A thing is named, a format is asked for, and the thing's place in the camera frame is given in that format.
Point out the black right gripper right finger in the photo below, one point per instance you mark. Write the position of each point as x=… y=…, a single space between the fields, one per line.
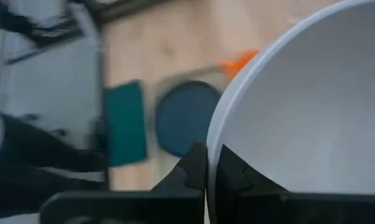
x=234 y=177

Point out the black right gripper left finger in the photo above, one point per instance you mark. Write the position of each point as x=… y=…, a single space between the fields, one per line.
x=192 y=171

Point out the dark blue round plate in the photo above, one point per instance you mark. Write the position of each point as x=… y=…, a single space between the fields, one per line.
x=187 y=118

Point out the dark green cloth napkin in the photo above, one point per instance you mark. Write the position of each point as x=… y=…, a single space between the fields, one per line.
x=125 y=124

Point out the white round bowl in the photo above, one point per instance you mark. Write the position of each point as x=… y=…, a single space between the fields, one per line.
x=299 y=109

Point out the orange plastic cup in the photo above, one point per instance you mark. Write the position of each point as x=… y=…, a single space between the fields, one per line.
x=237 y=63

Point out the black aluminium table frame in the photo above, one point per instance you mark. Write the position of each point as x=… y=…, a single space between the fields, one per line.
x=119 y=9

